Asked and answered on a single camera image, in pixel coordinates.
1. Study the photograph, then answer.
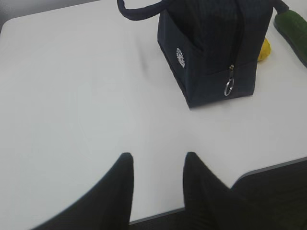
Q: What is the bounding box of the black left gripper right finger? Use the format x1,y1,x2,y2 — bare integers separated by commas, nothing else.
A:
183,152,271,230

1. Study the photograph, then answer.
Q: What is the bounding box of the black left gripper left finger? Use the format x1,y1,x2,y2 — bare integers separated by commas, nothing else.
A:
36,153,133,230

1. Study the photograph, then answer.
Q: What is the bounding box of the dark navy lunch bag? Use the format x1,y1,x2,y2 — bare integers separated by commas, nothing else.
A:
117,0,288,108

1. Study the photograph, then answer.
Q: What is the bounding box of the yellow lemon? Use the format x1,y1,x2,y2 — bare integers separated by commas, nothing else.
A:
258,38,271,61

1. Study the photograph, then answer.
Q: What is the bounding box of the green cucumber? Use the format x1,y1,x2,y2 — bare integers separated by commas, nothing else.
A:
273,10,307,67

